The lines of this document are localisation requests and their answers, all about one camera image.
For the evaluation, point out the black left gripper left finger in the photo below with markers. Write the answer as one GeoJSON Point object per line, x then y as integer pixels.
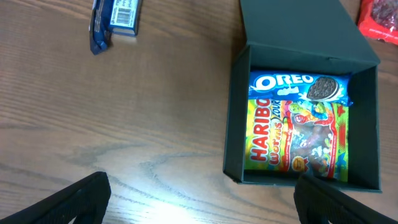
{"type": "Point", "coordinates": [84, 201]}

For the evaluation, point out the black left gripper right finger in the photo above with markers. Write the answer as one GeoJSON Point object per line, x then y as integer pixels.
{"type": "Point", "coordinates": [318, 202]}

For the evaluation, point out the green Haribo worms bag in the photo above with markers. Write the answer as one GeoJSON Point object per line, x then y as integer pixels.
{"type": "Point", "coordinates": [297, 136]}

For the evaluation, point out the blue Oreo cookie pack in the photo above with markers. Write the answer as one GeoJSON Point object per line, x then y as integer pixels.
{"type": "Point", "coordinates": [298, 86]}

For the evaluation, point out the red snack bag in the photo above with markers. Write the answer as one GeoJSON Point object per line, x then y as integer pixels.
{"type": "Point", "coordinates": [378, 20]}

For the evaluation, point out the dark blue snack wrapper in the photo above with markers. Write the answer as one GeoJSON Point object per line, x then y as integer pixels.
{"type": "Point", "coordinates": [99, 32]}

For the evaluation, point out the dark green open box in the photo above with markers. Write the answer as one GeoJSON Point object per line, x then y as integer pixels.
{"type": "Point", "coordinates": [310, 37]}

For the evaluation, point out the small blue barcode box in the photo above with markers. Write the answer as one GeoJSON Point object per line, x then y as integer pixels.
{"type": "Point", "coordinates": [125, 17]}

